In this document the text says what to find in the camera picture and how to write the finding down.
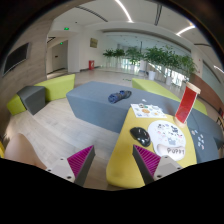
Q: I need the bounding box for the black computer mouse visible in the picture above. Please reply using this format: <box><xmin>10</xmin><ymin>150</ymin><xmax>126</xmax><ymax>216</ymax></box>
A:
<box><xmin>130</xmin><ymin>127</ymin><xmax>151</xmax><ymax>147</ymax></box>

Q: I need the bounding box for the potted green plant centre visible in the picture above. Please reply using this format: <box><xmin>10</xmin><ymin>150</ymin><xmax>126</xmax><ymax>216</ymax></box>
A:
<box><xmin>125</xmin><ymin>47</ymin><xmax>143</xmax><ymax>70</ymax></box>

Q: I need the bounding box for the person's bare knee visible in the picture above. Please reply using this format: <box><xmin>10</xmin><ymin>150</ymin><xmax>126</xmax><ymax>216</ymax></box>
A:
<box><xmin>4</xmin><ymin>133</ymin><xmax>46</xmax><ymax>170</ymax></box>

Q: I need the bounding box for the large grey upholstered bench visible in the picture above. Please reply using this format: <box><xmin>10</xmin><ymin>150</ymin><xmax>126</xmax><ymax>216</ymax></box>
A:
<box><xmin>66</xmin><ymin>81</ymin><xmax>224</xmax><ymax>162</ymax></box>

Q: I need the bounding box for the lime green bench back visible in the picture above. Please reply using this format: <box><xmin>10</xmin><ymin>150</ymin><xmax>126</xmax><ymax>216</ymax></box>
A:
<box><xmin>132</xmin><ymin>78</ymin><xmax>207</xmax><ymax>114</ymax></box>

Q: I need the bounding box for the white round cartoon mouse pad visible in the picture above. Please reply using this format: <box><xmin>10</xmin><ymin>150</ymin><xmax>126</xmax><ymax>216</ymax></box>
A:
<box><xmin>148</xmin><ymin>120</ymin><xmax>186</xmax><ymax>161</ymax></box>

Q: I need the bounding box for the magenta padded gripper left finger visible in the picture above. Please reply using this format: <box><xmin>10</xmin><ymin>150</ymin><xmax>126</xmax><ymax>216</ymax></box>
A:
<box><xmin>47</xmin><ymin>145</ymin><xmax>95</xmax><ymax>186</ymax></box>

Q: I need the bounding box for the potted green plant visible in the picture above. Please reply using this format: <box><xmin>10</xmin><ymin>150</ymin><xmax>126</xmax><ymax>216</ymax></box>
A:
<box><xmin>125</xmin><ymin>47</ymin><xmax>143</xmax><ymax>70</ymax></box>
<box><xmin>143</xmin><ymin>46</ymin><xmax>196</xmax><ymax>86</ymax></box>
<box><xmin>103</xmin><ymin>49</ymin><xmax>125</xmax><ymax>68</ymax></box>

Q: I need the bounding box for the potted green plant right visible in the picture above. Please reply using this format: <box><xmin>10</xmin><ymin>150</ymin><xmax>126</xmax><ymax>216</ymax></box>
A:
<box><xmin>143</xmin><ymin>46</ymin><xmax>196</xmax><ymax>86</ymax></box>

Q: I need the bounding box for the black wall-mounted screen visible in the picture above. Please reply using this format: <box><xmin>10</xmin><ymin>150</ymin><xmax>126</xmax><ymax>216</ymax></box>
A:
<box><xmin>3</xmin><ymin>43</ymin><xmax>30</xmax><ymax>75</ymax></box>

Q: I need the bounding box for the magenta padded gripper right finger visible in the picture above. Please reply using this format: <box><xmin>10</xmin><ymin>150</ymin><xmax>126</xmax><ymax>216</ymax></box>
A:
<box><xmin>133</xmin><ymin>145</ymin><xmax>182</xmax><ymax>185</ymax></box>

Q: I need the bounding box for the red fire extinguisher cabinet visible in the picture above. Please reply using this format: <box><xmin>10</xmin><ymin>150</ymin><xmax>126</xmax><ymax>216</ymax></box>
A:
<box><xmin>88</xmin><ymin>60</ymin><xmax>95</xmax><ymax>70</ymax></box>

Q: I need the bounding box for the white illustrated paper sheet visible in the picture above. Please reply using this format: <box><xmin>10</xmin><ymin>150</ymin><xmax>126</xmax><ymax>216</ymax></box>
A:
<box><xmin>131</xmin><ymin>103</ymin><xmax>166</xmax><ymax>118</ymax></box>

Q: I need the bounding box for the potted green plant left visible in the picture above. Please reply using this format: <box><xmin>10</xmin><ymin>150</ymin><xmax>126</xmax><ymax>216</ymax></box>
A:
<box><xmin>103</xmin><ymin>49</ymin><xmax>125</xmax><ymax>68</ymax></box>

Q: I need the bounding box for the dark blue crumpled cloth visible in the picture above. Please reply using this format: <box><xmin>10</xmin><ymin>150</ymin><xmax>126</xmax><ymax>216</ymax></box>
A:
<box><xmin>108</xmin><ymin>90</ymin><xmax>132</xmax><ymax>104</ymax></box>

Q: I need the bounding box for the lime green sofa block left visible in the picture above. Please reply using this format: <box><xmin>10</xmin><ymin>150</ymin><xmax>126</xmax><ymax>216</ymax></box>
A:
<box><xmin>7</xmin><ymin>74</ymin><xmax>75</xmax><ymax>115</ymax></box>

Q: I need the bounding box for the small grey cube seat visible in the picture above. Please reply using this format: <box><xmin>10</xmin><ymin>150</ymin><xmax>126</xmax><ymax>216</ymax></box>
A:
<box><xmin>17</xmin><ymin>86</ymin><xmax>45</xmax><ymax>115</ymax></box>

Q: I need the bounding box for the framed wall plaque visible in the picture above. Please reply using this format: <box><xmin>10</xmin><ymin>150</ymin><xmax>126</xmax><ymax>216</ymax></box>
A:
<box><xmin>90</xmin><ymin>38</ymin><xmax>98</xmax><ymax>48</ymax></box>

